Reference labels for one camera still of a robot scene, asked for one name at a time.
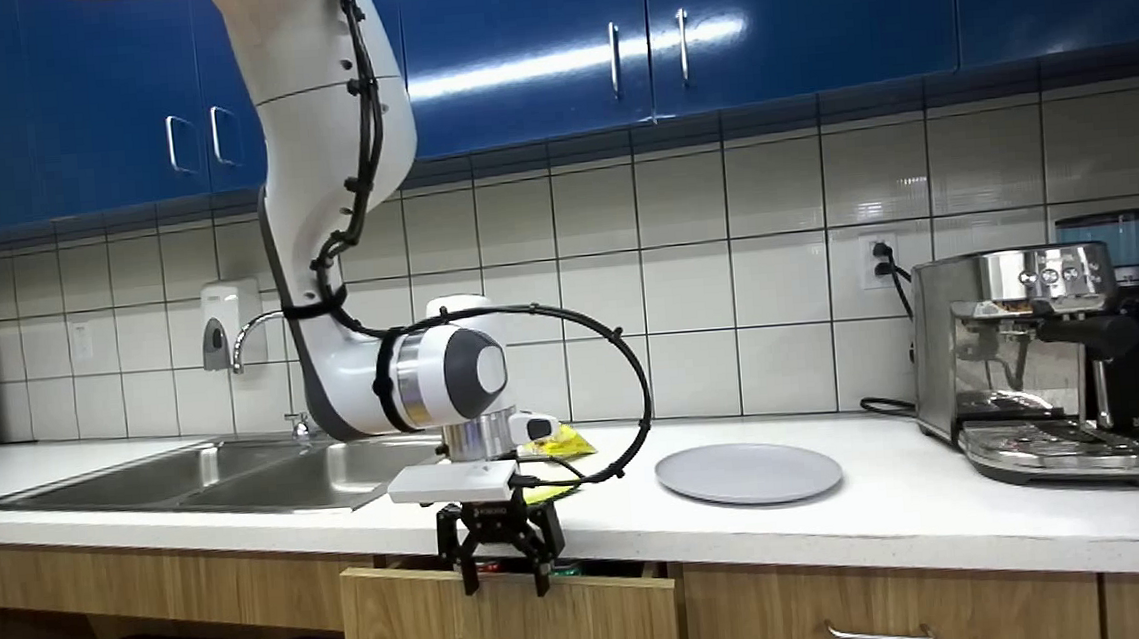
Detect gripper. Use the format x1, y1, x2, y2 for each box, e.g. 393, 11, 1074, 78
434, 495, 570, 605

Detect wooden drawer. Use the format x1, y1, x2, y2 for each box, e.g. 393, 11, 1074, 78
337, 541, 682, 639
680, 535, 1105, 639

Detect yellow packet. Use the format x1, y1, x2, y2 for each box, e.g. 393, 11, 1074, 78
514, 422, 602, 506

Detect grey plate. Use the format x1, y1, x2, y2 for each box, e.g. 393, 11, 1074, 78
652, 435, 847, 514

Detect steel double sink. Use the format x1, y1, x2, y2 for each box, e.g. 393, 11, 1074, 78
0, 423, 449, 538

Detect chrome tap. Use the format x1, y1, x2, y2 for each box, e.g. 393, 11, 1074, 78
227, 308, 316, 446

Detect white soap dispenser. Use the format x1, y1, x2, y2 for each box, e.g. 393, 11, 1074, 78
197, 277, 269, 374

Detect steel espresso machine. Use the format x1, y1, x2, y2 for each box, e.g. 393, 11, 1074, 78
905, 239, 1139, 503

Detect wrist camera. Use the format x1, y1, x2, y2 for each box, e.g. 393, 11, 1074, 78
385, 455, 522, 510

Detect wall socket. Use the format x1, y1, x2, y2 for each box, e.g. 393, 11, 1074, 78
858, 230, 902, 291

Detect black cable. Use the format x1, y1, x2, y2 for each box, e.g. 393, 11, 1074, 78
846, 239, 926, 424

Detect cabinet door handle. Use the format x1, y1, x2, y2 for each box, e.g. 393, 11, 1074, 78
606, 20, 625, 98
209, 103, 245, 169
163, 112, 202, 177
674, 6, 695, 88

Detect blue wall cabinet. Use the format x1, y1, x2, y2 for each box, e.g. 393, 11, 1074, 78
0, 0, 1139, 243

